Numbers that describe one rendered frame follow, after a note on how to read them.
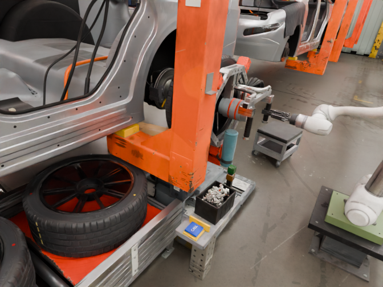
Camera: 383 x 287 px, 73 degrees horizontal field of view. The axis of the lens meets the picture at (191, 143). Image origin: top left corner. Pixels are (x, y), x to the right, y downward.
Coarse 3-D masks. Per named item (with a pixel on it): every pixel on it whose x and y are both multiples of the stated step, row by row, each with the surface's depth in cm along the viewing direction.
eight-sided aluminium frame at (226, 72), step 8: (240, 64) 175; (224, 72) 157; (232, 72) 162; (240, 72) 183; (224, 80) 155; (240, 80) 187; (216, 96) 154; (240, 96) 198; (232, 120) 200; (232, 128) 197; (216, 144) 178
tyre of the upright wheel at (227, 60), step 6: (222, 54) 169; (222, 60) 163; (228, 60) 170; (234, 60) 178; (222, 66) 166; (168, 90) 164; (168, 96) 164; (168, 102) 165; (168, 108) 166; (168, 114) 168; (168, 120) 171; (228, 120) 205; (168, 126) 176
